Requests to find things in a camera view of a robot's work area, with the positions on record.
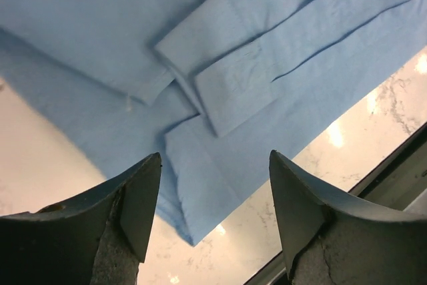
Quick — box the blue long sleeve shirt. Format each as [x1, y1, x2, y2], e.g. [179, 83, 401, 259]
[1, 0, 426, 245]

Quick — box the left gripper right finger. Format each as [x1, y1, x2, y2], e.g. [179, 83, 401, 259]
[269, 151, 426, 284]

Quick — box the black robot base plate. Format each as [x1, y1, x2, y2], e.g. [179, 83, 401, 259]
[243, 121, 427, 285]

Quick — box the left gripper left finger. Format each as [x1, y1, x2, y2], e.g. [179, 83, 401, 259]
[1, 153, 162, 284]

